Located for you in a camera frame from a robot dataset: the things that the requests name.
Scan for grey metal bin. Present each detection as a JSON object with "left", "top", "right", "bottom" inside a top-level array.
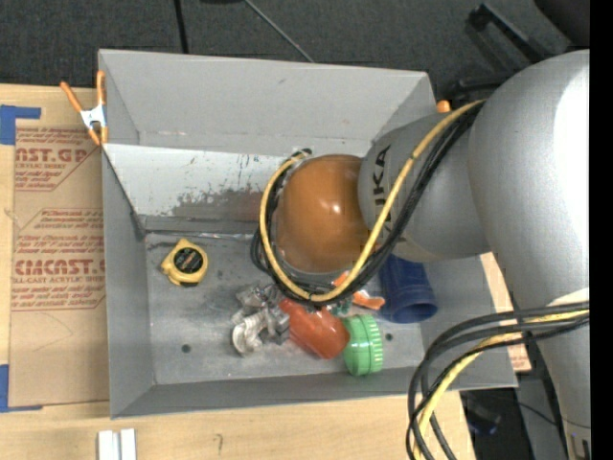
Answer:
[{"left": 97, "top": 49, "right": 521, "bottom": 420}]

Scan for small orange plastic piece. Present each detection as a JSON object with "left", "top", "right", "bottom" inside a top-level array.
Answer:
[{"left": 352, "top": 290, "right": 387, "bottom": 311}]

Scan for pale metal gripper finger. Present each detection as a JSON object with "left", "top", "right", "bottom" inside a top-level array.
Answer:
[
  {"left": 235, "top": 284, "right": 268, "bottom": 312},
  {"left": 231, "top": 310, "right": 270, "bottom": 357}
]

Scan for brown cardboard board red print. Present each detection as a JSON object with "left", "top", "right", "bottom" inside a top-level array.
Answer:
[{"left": 0, "top": 82, "right": 112, "bottom": 412}]

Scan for orange plastic bottle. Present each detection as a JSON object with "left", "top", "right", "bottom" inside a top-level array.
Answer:
[{"left": 279, "top": 298, "right": 352, "bottom": 360}]

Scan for blue cup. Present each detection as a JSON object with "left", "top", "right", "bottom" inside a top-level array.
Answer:
[{"left": 377, "top": 252, "right": 439, "bottom": 325}]

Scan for green round ribbed lid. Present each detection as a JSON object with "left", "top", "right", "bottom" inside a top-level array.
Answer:
[{"left": 341, "top": 313, "right": 385, "bottom": 378}]

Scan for yellow tape measure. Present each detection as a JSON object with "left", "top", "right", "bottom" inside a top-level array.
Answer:
[{"left": 160, "top": 238, "right": 210, "bottom": 287}]

